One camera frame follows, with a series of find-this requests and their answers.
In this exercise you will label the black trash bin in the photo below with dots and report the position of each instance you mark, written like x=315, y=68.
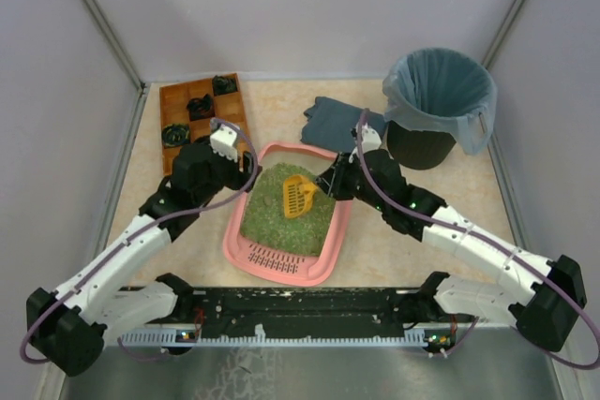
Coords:
x=418, y=150

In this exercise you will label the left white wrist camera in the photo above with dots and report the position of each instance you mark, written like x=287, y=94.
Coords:
x=223, y=139

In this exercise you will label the black coiled item middle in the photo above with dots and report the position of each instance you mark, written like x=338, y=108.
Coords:
x=199, y=108

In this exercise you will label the black metal base rail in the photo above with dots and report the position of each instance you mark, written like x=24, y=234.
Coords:
x=294, y=317

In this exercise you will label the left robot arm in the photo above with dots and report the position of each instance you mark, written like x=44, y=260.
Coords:
x=71, y=325

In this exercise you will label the blue plastic bin liner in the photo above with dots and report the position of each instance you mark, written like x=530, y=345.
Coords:
x=442, y=90

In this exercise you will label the folded grey-blue cloth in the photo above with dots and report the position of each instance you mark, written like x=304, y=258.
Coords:
x=329, y=125

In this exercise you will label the green cat litter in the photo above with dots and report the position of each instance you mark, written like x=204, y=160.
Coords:
x=264, y=221

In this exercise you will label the black coiled item top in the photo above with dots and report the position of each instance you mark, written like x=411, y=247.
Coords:
x=224, y=85

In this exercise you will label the black green coiled item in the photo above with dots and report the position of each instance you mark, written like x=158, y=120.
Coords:
x=175, y=135

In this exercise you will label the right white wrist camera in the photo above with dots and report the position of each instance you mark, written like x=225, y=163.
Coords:
x=366, y=138

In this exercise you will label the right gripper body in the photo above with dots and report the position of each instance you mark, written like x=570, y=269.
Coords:
x=338, y=180

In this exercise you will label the wooden compartment tray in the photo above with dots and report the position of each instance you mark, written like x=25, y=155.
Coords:
x=173, y=101

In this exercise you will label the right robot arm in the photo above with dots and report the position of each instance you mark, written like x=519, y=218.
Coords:
x=536, y=295

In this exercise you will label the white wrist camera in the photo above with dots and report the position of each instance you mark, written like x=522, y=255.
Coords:
x=223, y=139
x=366, y=138

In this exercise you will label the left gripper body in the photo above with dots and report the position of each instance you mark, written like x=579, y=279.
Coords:
x=239, y=172

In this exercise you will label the yellow plastic litter scoop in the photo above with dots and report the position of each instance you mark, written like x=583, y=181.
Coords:
x=298, y=194

